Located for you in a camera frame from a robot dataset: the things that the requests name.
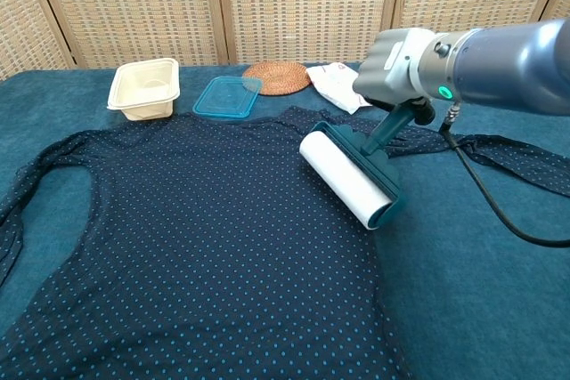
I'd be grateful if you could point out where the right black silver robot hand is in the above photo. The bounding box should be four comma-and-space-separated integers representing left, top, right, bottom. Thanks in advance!
352, 27, 436, 125

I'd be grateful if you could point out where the round brown rattan coaster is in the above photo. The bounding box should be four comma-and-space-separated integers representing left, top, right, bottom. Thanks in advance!
242, 60, 312, 97

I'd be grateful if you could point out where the teal white lint roller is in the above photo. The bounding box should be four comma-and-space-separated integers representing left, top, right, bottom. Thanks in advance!
297, 103, 413, 233

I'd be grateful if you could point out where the clear blue plastic lid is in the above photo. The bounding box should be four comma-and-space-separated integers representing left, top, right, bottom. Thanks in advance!
191, 76, 264, 120

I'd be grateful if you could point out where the navy polka dot shirt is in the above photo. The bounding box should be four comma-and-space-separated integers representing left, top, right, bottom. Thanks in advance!
0, 105, 570, 380

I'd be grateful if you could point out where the blue plush table cover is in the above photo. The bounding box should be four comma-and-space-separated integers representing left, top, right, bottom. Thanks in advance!
0, 59, 570, 380

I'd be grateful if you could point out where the white plastic packet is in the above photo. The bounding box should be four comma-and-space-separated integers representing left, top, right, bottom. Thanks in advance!
305, 62, 375, 115

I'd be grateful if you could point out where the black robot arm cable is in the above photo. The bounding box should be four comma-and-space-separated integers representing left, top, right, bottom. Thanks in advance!
438, 101, 570, 248

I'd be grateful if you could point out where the cream plastic food container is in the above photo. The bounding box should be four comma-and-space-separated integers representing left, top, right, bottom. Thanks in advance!
106, 57, 182, 122

